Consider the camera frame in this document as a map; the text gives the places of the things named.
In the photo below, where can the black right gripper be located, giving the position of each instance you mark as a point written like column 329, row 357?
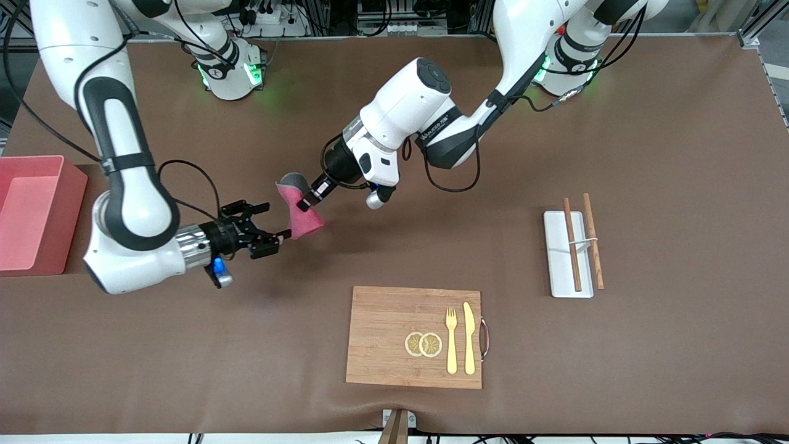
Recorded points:
column 225, row 235

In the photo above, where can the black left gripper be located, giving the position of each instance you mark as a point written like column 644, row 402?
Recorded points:
column 333, row 169

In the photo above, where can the pink and grey cloth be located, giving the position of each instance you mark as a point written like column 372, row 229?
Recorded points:
column 302, row 222

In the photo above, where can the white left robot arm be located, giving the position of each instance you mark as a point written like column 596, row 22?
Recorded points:
column 407, row 98

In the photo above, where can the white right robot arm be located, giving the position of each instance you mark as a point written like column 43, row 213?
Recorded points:
column 123, row 203

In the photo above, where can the yellow lemon slice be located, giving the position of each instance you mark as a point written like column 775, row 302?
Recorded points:
column 412, row 344
column 433, row 345

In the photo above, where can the white power strip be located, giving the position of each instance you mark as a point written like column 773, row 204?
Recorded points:
column 407, row 28
column 277, row 21

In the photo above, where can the pink plastic bin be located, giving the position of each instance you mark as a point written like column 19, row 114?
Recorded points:
column 61, row 216

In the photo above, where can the yellow plastic fork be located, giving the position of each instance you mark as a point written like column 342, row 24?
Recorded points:
column 452, row 351

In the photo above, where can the yellow plastic knife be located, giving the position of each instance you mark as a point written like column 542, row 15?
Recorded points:
column 470, row 345

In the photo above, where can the white rectangular tray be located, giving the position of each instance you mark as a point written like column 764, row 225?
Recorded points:
column 558, row 271

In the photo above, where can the brown wooden stick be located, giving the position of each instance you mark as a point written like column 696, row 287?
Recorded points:
column 596, row 259
column 575, row 265

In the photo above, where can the thin white band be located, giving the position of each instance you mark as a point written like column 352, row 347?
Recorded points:
column 585, row 241

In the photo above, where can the brown table mat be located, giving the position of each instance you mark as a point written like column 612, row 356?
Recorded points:
column 678, row 339

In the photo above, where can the metal bracket with wooden post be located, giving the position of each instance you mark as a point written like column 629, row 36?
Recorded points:
column 397, row 428

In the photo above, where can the aluminium frame profile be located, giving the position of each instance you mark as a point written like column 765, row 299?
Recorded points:
column 749, row 38

